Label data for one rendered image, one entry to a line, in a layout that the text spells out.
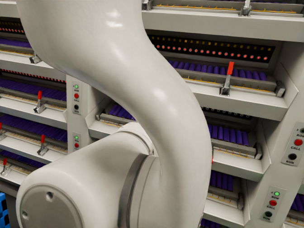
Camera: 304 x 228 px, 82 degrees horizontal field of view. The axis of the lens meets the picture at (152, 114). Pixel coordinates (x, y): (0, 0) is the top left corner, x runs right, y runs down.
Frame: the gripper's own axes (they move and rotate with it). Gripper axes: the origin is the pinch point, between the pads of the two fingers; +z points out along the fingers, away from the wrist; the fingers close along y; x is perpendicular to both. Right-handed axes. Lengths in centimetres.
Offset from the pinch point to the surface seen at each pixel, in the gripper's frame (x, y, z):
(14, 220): 65, 66, 16
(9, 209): 65, 74, 20
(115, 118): 3.7, 20.3, 18.5
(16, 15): -28, 62, 11
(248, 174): 10.4, -27.5, 15.4
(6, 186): 59, 86, 26
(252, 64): -23.8, -23.2, 26.5
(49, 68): -10.7, 46.3, 12.1
